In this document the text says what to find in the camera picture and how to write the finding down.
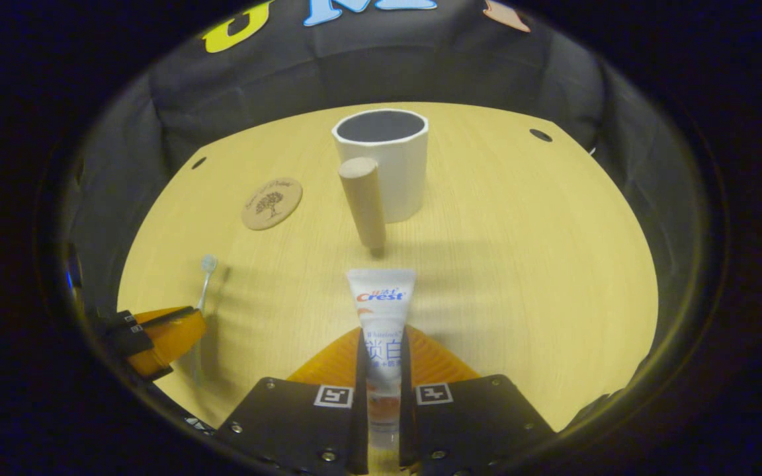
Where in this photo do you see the white cup with wooden handle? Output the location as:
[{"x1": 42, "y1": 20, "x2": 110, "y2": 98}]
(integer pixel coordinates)
[{"x1": 331, "y1": 108, "x2": 429, "y2": 258}]

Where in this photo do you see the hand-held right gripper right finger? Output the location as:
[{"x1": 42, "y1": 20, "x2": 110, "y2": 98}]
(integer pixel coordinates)
[{"x1": 399, "y1": 324, "x2": 557, "y2": 476}]

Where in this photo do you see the white toothpaste tube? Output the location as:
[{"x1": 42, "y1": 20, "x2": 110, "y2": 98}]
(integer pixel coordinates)
[{"x1": 346, "y1": 268, "x2": 417, "y2": 450}]

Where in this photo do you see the black backdrop cloth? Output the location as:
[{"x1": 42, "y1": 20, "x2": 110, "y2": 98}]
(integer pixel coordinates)
[{"x1": 63, "y1": 0, "x2": 712, "y2": 430}]

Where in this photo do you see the white toothbrush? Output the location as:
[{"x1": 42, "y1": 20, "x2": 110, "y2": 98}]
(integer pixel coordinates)
[{"x1": 192, "y1": 254, "x2": 219, "y2": 384}]

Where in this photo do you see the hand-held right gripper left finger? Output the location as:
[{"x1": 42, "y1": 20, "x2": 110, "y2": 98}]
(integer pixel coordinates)
[{"x1": 214, "y1": 326, "x2": 370, "y2": 476}]

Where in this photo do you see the round wooden coaster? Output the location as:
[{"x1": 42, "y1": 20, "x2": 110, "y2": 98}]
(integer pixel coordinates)
[{"x1": 241, "y1": 177, "x2": 304, "y2": 231}]

